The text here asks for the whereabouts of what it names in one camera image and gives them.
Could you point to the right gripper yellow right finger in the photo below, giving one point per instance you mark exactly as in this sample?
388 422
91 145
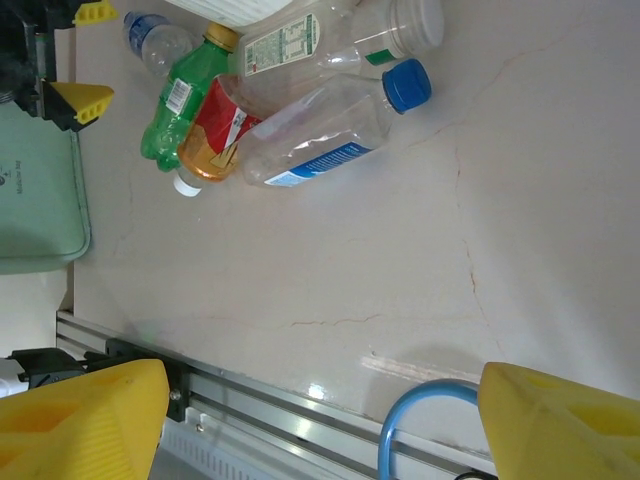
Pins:
560 435

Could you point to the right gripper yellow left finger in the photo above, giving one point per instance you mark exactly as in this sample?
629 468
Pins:
75 430

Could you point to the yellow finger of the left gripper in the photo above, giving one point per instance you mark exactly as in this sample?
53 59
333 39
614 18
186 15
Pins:
80 102
97 14

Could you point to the clear bottle blue stripe label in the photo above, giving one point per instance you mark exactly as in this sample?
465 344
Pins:
320 135

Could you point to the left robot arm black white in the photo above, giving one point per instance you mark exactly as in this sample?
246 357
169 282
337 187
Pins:
45 370

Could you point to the white ribbed plastic bin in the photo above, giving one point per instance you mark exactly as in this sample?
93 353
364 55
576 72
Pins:
225 10

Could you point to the small clear bottle blue cap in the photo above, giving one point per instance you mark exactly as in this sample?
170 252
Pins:
160 45

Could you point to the green bottle yellow cap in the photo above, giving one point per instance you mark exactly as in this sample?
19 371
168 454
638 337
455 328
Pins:
175 110

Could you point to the pale green medicine box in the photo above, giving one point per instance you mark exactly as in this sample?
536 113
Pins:
40 200

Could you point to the red gold label bottle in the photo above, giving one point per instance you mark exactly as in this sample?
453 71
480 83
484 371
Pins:
215 130

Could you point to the blue tube stethoscope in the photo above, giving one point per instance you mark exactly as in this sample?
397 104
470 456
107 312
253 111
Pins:
387 435

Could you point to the clear bottle green print label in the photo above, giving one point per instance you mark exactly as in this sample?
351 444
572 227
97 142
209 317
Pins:
280 45

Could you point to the clear bottle with green detail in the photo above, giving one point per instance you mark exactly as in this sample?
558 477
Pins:
405 25

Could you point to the aluminium front frame rail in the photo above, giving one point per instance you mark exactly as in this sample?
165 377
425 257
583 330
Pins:
300 420

